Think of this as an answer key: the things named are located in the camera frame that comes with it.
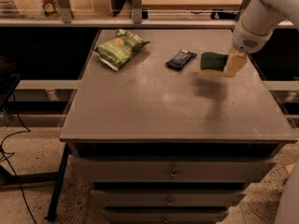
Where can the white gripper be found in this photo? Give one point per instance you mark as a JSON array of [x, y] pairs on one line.
[[248, 39]]

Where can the green and yellow sponge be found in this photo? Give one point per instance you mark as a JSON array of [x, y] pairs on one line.
[[212, 63]]

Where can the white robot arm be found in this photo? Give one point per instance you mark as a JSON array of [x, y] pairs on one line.
[[271, 12]]

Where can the blue rxbar blueberry wrapper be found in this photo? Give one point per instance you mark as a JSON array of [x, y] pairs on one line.
[[180, 59]]

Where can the grey drawer cabinet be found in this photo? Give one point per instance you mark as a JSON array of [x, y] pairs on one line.
[[147, 110]]

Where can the wooden box on floor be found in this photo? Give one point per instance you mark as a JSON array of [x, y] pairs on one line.
[[289, 168]]

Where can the green chip bag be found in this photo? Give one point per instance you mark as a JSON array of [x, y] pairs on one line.
[[115, 53]]

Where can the grey metal railing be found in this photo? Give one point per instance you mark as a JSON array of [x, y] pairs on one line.
[[134, 13]]

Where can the top grey drawer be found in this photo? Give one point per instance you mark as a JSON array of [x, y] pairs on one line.
[[202, 170]]

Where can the grey drawer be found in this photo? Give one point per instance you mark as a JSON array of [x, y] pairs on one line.
[[168, 197], [164, 216], [202, 170]]

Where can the middle grey drawer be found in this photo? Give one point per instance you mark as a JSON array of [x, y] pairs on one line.
[[168, 197]]

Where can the red and white package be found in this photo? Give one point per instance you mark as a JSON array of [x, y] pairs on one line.
[[47, 0]]

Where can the bottom grey drawer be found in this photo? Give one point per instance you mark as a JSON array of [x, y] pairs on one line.
[[164, 216]]

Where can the black table leg frame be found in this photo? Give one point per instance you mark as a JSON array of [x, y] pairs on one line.
[[7, 179]]

